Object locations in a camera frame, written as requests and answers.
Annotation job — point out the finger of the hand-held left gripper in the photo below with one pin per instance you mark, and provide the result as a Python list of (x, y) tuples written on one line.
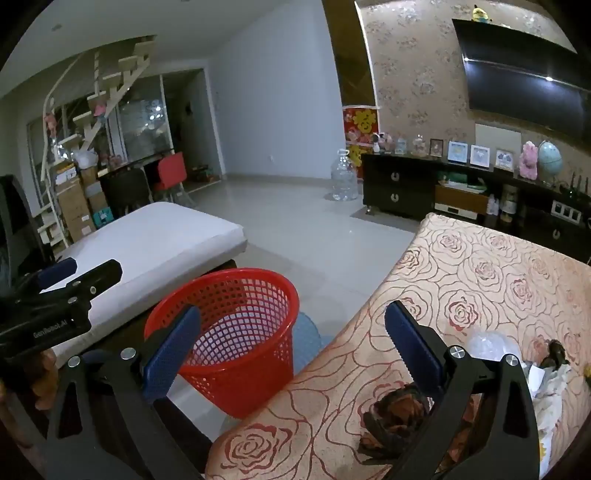
[(99, 277), (57, 273)]

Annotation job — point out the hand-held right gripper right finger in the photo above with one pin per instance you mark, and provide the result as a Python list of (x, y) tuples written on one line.
[(413, 346)]

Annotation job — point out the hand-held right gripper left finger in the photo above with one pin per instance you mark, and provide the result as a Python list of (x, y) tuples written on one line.
[(171, 353)]

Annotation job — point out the red mesh wastebasket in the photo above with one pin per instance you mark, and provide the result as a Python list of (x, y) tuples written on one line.
[(249, 350)]

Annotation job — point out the dark withered peel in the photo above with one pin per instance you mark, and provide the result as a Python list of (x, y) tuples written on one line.
[(554, 353)]

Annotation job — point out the person's left hand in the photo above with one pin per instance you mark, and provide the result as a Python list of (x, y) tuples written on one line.
[(44, 371)]

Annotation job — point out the white cushioned bench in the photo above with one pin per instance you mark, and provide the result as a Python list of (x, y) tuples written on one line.
[(152, 244)]

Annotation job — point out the stack of cardboard boxes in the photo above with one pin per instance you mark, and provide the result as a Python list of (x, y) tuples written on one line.
[(76, 203)]

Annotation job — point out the clear plastic wrap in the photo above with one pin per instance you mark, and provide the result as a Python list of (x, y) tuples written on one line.
[(489, 344)]

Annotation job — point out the dark chair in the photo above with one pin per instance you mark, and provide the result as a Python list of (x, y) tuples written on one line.
[(129, 189)]

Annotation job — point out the rose-patterned tablecloth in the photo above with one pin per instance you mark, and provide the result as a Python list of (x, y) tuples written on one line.
[(485, 277)]

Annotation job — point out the blue floor mat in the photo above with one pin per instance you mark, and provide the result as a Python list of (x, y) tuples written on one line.
[(309, 341)]

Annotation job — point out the white plastic bag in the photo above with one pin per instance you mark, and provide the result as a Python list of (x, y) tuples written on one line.
[(86, 158)]

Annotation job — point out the red chair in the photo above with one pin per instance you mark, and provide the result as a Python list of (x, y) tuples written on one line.
[(171, 170)]

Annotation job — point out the white crumpled tissue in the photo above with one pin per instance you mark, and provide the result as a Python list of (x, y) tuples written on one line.
[(554, 392)]

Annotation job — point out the brown box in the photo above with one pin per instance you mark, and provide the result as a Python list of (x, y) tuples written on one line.
[(461, 201)]

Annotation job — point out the small white bottles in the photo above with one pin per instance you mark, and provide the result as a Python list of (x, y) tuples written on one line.
[(493, 205)]

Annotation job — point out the dark wooden cabinet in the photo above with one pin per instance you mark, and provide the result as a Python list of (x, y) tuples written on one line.
[(397, 184)]

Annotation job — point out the green paper stack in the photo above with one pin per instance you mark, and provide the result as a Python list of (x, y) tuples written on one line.
[(461, 181)]

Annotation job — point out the metal tin can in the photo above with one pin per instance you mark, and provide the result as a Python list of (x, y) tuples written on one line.
[(509, 198)]

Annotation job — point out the clear water jug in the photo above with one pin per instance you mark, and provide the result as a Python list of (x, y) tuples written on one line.
[(345, 177)]

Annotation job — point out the white staircase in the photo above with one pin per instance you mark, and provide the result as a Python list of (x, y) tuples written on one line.
[(99, 92)]

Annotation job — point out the glass dome ornament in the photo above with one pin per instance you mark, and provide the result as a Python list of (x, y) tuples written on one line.
[(419, 144)]

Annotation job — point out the white power strip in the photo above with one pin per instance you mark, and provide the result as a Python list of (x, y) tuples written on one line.
[(565, 211)]

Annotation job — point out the pink plush toy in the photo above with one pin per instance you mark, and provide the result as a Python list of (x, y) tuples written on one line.
[(529, 161)]

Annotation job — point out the black router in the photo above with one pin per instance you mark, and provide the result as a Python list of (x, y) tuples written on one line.
[(572, 187)]

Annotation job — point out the red floral poster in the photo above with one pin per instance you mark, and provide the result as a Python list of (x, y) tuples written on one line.
[(360, 124)]

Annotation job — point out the white rectangular board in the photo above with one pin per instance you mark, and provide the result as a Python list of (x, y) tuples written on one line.
[(498, 134)]

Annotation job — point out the pale blue globe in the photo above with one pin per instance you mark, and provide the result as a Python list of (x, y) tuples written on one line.
[(550, 159)]

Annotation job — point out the yellow plush toy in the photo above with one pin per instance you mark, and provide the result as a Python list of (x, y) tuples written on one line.
[(481, 15)]

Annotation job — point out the white picture frame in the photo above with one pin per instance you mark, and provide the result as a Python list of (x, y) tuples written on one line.
[(457, 152), (504, 159), (480, 156)]

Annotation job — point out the small dark photo frame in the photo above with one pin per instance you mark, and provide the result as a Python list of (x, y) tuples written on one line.
[(436, 147)]

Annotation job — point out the black wall television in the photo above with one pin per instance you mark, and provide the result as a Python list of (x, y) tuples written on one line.
[(517, 83)]

